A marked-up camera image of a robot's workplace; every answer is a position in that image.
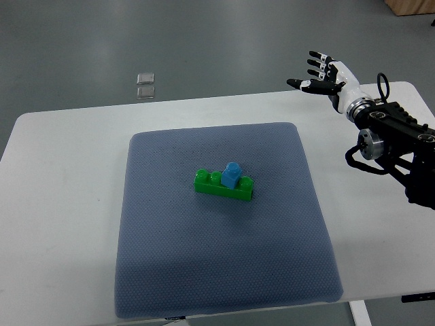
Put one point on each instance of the white table leg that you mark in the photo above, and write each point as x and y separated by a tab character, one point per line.
360	313

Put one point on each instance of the long green block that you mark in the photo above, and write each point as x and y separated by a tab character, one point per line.
210	183

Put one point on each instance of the blue-grey fabric mat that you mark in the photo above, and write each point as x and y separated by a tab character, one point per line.
182	253

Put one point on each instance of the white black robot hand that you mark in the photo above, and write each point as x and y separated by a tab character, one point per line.
330	77

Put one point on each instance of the small blue block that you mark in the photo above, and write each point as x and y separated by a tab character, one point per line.
231	175

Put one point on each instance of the black table control panel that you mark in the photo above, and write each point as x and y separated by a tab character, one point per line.
418	297

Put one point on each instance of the wooden box corner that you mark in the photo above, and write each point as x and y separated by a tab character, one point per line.
410	7

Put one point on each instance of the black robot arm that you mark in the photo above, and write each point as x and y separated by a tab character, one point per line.
392	142

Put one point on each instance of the upper metal floor plate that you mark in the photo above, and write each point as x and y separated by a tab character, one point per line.
145	78

